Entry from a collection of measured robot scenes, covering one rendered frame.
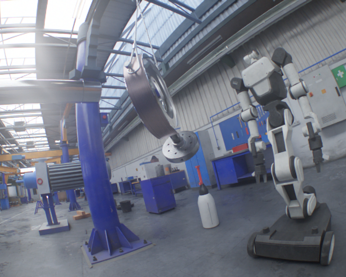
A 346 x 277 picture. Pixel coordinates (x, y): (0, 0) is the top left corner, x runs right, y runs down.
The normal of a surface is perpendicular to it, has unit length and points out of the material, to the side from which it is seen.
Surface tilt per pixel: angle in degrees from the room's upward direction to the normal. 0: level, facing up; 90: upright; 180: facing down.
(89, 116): 90
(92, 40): 90
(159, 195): 90
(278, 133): 80
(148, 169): 90
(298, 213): 106
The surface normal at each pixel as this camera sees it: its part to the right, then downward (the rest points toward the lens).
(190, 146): -0.40, -0.70
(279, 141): -0.87, -0.07
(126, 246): -0.50, -0.05
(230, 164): -0.78, 0.07
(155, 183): 0.59, -0.29
